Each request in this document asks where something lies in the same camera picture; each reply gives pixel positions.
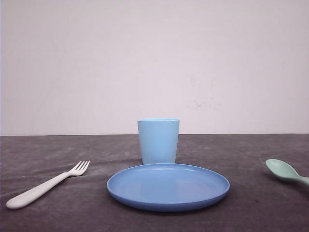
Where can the dark grey table cloth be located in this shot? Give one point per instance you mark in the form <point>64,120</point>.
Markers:
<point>256,202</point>

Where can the mint green plastic spoon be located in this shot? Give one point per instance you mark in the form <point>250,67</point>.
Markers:
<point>285,172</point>

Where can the white plastic fork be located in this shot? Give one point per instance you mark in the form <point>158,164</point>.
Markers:
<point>33,194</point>

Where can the blue plastic plate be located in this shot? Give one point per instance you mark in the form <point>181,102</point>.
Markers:
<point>168,187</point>

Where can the light blue plastic cup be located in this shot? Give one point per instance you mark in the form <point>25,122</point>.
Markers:
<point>158,139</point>

